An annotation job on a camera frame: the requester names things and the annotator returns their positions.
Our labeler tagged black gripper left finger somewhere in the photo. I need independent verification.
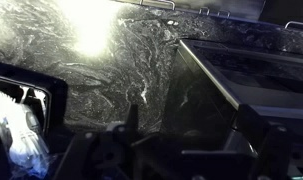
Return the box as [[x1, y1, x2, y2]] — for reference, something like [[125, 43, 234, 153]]
[[52, 104, 139, 180]]

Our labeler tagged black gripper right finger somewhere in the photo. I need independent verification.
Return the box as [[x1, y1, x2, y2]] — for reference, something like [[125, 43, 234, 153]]
[[181, 105, 303, 180]]

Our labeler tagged black plastic tray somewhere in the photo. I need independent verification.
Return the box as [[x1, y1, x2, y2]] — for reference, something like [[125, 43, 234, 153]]
[[0, 62, 68, 134]]

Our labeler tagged black stainless microwave oven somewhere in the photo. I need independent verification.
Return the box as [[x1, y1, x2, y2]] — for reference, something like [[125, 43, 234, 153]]
[[162, 39, 303, 146]]

